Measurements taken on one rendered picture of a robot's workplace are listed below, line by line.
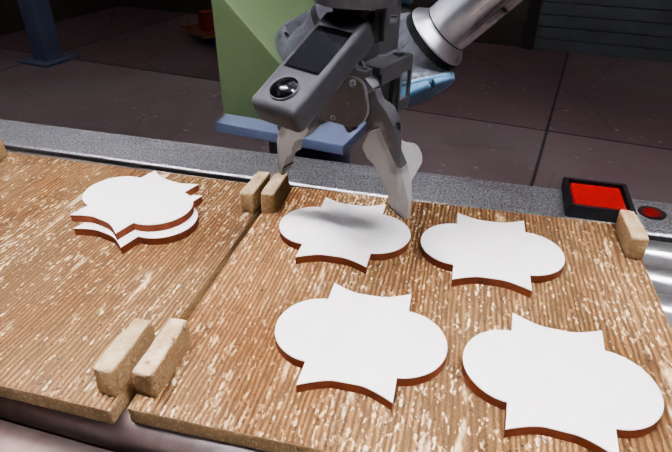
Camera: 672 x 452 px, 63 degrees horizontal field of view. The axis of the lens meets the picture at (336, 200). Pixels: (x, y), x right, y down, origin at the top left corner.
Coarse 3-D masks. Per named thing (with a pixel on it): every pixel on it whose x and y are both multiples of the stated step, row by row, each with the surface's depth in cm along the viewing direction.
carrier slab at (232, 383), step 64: (320, 192) 67; (256, 256) 56; (576, 256) 56; (192, 320) 48; (256, 320) 48; (448, 320) 48; (576, 320) 48; (640, 320) 48; (192, 384) 42; (256, 384) 42; (448, 384) 42; (256, 448) 38; (320, 448) 37; (384, 448) 37; (448, 448) 37; (512, 448) 37; (576, 448) 37; (640, 448) 37
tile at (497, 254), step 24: (432, 240) 57; (456, 240) 57; (480, 240) 57; (504, 240) 57; (528, 240) 57; (432, 264) 55; (456, 264) 53; (480, 264) 53; (504, 264) 53; (528, 264) 53; (552, 264) 53; (528, 288) 50
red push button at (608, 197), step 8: (576, 184) 71; (584, 184) 71; (576, 192) 69; (584, 192) 69; (592, 192) 69; (600, 192) 69; (608, 192) 69; (616, 192) 69; (576, 200) 67; (584, 200) 67; (592, 200) 67; (600, 200) 67; (608, 200) 67; (616, 200) 67; (616, 208) 65; (624, 208) 65
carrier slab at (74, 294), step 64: (0, 192) 67; (64, 192) 67; (0, 256) 56; (64, 256) 56; (128, 256) 56; (192, 256) 56; (0, 320) 48; (64, 320) 48; (128, 320) 48; (0, 384) 42; (64, 384) 42; (128, 384) 42
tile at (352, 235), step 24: (288, 216) 61; (312, 216) 61; (336, 216) 61; (360, 216) 61; (384, 216) 61; (288, 240) 57; (312, 240) 57; (336, 240) 57; (360, 240) 57; (384, 240) 57; (408, 240) 57; (360, 264) 53
